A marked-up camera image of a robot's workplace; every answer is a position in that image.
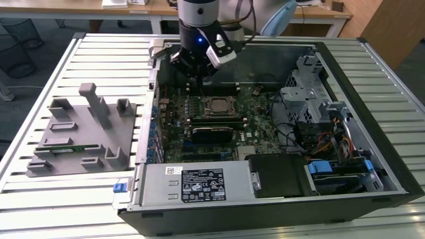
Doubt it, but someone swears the metal socket cover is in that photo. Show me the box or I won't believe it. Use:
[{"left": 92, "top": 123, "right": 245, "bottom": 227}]
[{"left": 203, "top": 96, "right": 240, "bottom": 118}]

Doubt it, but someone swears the silver CPU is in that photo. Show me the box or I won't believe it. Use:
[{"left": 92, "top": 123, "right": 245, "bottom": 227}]
[{"left": 212, "top": 99, "right": 233, "bottom": 113}]

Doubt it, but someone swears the CPU socket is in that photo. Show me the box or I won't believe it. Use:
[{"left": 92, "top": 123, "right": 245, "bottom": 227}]
[{"left": 203, "top": 95, "right": 241, "bottom": 119}]

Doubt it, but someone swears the large white box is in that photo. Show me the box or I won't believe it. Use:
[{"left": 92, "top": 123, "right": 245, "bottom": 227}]
[{"left": 102, "top": 0, "right": 130, "bottom": 10}]

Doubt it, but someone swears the silver drive cage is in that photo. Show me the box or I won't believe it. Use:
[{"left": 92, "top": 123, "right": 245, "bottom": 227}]
[{"left": 277, "top": 55, "right": 336, "bottom": 125}]

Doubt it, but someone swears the black graphics card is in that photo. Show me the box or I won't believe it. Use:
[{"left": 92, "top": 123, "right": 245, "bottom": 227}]
[{"left": 191, "top": 126, "right": 235, "bottom": 144}]

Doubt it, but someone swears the green motherboard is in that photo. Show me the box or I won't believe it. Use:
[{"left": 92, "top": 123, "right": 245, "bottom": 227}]
[{"left": 158, "top": 84, "right": 293, "bottom": 164}]

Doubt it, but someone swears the black expansion slot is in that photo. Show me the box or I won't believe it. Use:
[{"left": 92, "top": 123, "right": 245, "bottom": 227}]
[{"left": 183, "top": 153, "right": 220, "bottom": 161}]

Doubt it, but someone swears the silver chipset heatsink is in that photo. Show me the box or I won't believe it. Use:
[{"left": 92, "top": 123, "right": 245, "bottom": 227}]
[{"left": 237, "top": 146, "right": 259, "bottom": 157}]

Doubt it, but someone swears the grey parts rack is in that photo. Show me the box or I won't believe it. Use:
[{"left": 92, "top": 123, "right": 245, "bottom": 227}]
[{"left": 26, "top": 82, "right": 138, "bottom": 178}]

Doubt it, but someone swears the green RAM stick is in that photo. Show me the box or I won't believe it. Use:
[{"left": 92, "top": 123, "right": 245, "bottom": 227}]
[{"left": 35, "top": 144, "right": 86, "bottom": 153}]

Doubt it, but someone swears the silver power supply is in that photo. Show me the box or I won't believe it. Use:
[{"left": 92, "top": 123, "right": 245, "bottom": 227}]
[{"left": 128, "top": 160, "right": 263, "bottom": 207}]

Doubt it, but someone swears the black plastic shroud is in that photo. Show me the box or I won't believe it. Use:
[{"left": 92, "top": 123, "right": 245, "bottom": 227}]
[{"left": 244, "top": 153, "right": 320, "bottom": 199}]

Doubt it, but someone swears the white furniture leg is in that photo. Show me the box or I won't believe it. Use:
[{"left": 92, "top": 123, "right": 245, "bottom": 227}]
[{"left": 0, "top": 74, "right": 16, "bottom": 102}]

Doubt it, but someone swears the wooden cabinet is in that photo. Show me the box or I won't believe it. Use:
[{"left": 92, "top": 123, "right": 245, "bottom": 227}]
[{"left": 339, "top": 0, "right": 425, "bottom": 70}]

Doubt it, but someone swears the blue disk carrier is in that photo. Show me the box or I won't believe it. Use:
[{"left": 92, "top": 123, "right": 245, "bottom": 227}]
[{"left": 307, "top": 160, "right": 333, "bottom": 180}]

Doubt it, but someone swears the black PC case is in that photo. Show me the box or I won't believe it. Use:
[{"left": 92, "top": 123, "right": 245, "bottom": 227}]
[{"left": 116, "top": 37, "right": 425, "bottom": 237}]

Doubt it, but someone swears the silver disk bay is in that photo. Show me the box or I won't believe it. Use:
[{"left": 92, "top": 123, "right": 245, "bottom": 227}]
[{"left": 304, "top": 159, "right": 387, "bottom": 196}]

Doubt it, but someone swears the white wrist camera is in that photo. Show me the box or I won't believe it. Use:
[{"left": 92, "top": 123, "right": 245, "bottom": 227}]
[{"left": 205, "top": 34, "right": 237, "bottom": 70}]

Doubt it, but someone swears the black cable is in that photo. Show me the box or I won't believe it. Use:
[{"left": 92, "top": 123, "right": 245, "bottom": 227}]
[{"left": 269, "top": 92, "right": 303, "bottom": 152}]

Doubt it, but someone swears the wooden desk white frame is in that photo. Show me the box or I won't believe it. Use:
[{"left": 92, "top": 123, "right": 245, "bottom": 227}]
[
  {"left": 150, "top": 0, "right": 353, "bottom": 38},
  {"left": 0, "top": 0, "right": 156, "bottom": 34}
]

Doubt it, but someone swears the black wire mesh bin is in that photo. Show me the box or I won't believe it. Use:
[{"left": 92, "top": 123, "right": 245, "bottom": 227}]
[
  {"left": 0, "top": 33, "right": 36, "bottom": 79},
  {"left": 0, "top": 17, "right": 44, "bottom": 49}
]

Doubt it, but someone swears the multicolour power wire harness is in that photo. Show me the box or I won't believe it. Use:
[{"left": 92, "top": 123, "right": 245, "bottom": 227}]
[{"left": 307, "top": 119, "right": 355, "bottom": 161}]

